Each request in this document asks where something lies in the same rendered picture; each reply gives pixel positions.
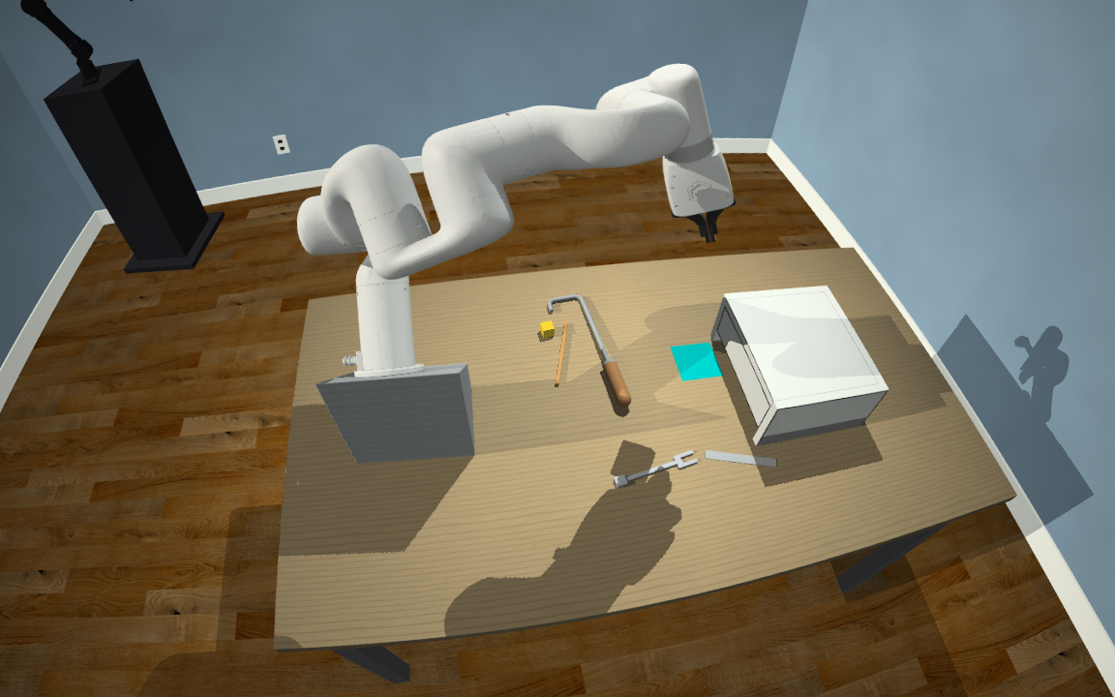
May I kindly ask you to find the teal square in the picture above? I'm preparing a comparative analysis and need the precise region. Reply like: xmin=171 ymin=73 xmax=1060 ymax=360
xmin=670 ymin=343 xmax=723 ymax=381

